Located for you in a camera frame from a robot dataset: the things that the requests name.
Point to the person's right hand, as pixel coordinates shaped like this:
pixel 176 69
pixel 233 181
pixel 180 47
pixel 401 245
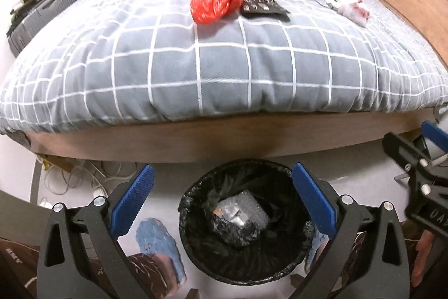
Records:
pixel 423 257

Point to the black lined waste bin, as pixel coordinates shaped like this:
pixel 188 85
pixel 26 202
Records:
pixel 210 264

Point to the grey ribbed suitcase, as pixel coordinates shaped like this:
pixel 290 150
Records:
pixel 38 18

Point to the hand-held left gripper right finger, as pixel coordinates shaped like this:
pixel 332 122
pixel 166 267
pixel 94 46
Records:
pixel 313 202

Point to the clear bubble wrap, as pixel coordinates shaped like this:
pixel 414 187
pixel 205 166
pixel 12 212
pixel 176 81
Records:
pixel 241 211

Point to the person's left leg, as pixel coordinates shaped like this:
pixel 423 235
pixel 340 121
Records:
pixel 147 271

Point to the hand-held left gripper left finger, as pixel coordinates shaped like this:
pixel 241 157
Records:
pixel 134 202

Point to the bed with grey grid sheet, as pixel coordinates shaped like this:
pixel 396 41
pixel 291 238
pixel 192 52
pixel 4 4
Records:
pixel 210 74

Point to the black snack packet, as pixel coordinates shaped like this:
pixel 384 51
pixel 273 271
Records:
pixel 262 5

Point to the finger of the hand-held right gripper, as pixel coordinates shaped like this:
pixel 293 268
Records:
pixel 434 136
pixel 402 150

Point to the crumpled white tissue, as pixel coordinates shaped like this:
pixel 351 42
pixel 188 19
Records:
pixel 353 8

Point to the blue slipper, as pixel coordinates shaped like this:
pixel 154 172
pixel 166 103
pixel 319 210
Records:
pixel 157 239
pixel 315 250

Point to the wooden bed frame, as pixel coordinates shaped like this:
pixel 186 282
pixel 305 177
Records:
pixel 175 141

